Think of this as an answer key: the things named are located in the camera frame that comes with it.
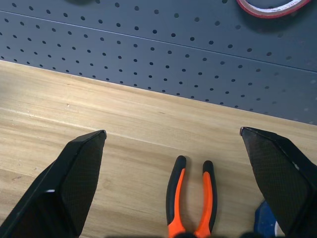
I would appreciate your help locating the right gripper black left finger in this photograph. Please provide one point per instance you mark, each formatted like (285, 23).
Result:
(62, 188)

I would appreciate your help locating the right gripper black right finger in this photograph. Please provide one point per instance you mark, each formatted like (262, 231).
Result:
(280, 178)

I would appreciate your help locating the blue tape roll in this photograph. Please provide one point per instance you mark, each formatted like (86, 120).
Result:
(265, 220)

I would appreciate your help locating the orange and black pliers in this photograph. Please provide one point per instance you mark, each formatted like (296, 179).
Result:
(177, 188)

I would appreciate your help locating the grey pegboard panel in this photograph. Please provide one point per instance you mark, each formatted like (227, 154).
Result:
(148, 49)

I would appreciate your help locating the red tape roll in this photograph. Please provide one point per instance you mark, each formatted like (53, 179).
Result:
(270, 14)

